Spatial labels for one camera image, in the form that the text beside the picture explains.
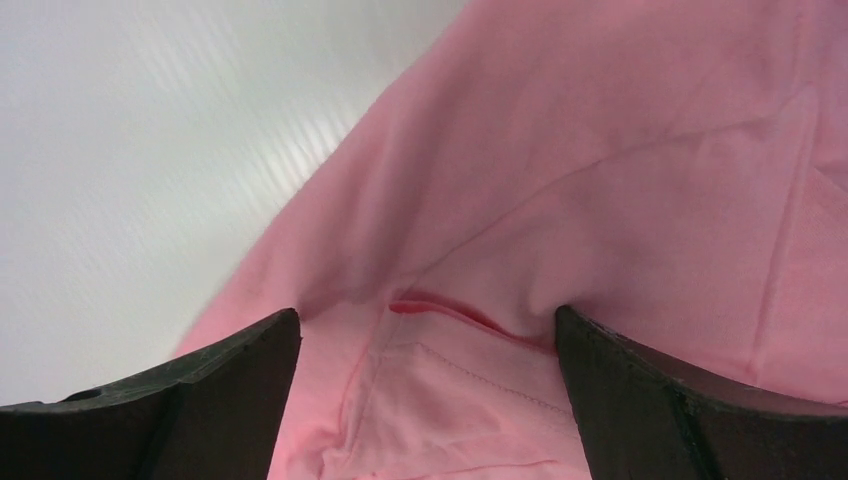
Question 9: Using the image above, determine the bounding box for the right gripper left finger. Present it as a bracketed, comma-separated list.
[1, 309, 302, 479]

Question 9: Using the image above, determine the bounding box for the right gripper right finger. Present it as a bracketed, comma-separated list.
[555, 306, 847, 480]

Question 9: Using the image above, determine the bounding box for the pink t shirt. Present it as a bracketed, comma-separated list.
[181, 1, 847, 479]

